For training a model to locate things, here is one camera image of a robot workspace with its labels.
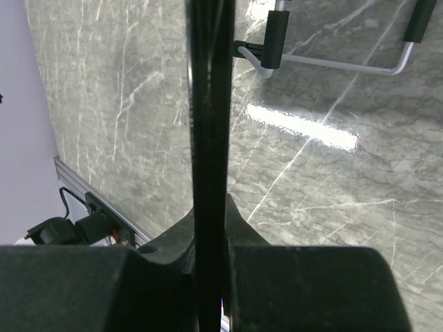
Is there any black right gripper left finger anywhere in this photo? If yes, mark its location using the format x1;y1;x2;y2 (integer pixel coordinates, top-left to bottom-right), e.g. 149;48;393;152
136;208;195;272

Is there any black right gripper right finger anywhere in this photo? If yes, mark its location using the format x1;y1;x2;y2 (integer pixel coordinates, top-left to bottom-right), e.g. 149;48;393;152
225;194;270;248

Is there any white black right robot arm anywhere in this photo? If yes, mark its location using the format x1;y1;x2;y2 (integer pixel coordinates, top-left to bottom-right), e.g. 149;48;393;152
1;189;274;286

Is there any metal whiteboard stand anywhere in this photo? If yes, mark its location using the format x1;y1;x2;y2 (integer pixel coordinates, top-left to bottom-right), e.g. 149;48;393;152
235;1;437;78

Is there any aluminium rail frame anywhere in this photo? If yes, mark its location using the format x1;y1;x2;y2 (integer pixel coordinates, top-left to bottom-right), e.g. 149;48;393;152
54;156;151;248

